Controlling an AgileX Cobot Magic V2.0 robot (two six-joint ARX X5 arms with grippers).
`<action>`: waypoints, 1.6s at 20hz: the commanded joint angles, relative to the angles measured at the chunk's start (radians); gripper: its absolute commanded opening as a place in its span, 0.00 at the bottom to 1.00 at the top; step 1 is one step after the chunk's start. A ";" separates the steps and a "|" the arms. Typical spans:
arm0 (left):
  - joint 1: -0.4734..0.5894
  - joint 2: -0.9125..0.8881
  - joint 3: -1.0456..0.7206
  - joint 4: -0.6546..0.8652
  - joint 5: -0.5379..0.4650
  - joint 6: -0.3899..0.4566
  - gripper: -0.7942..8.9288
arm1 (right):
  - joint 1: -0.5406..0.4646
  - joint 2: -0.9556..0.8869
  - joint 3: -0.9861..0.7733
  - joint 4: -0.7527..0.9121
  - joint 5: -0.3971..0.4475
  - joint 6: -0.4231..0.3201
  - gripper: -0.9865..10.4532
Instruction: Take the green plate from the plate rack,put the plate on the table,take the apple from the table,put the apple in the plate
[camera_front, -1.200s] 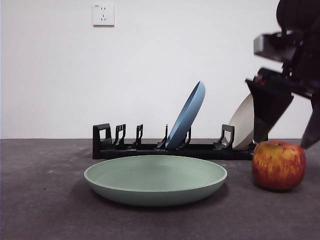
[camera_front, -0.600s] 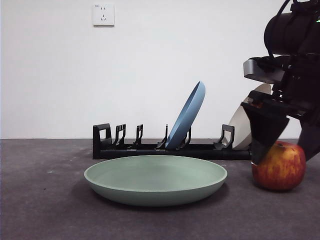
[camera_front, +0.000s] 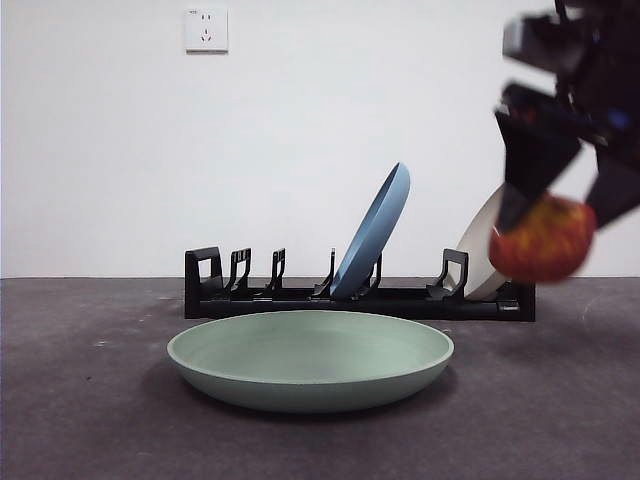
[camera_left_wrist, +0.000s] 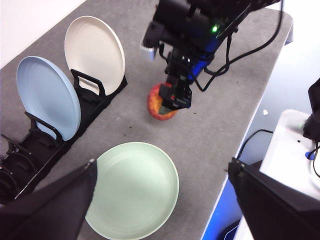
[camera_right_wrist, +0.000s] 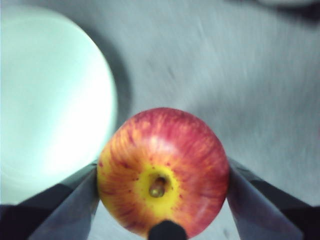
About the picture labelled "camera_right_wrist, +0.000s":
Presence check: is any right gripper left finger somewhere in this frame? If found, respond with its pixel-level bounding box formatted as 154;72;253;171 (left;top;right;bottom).
0;163;99;240

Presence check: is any red yellow apple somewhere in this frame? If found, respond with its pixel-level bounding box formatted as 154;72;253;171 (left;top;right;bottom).
96;107;230;240

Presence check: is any green plate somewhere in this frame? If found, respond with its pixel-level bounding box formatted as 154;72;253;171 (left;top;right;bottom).
0;4;118;206

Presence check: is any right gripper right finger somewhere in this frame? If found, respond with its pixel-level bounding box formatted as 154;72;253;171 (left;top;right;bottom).
226;159;320;240

